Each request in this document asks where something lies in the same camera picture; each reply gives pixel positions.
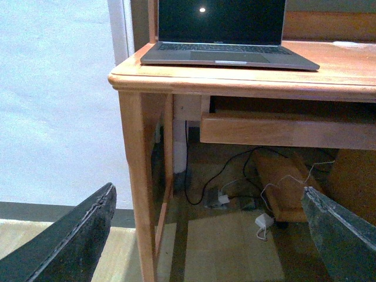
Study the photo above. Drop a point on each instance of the wooden desk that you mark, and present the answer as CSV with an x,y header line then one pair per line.
x,y
342,43

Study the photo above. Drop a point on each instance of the grey laptop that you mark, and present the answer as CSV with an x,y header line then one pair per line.
x,y
223,33

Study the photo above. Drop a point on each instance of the white power adapter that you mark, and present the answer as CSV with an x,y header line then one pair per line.
x,y
264,221

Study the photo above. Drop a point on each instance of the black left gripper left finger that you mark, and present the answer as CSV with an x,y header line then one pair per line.
x,y
69,249

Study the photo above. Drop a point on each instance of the wooden rolling stand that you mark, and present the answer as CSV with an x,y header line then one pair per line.
x,y
284,180

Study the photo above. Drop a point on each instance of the white plug on power strip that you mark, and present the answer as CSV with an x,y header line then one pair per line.
x,y
223,199

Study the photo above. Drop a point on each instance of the wooden keyboard tray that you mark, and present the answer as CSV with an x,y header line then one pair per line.
x,y
289,123

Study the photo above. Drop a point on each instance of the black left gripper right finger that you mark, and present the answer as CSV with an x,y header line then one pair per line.
x,y
345,242

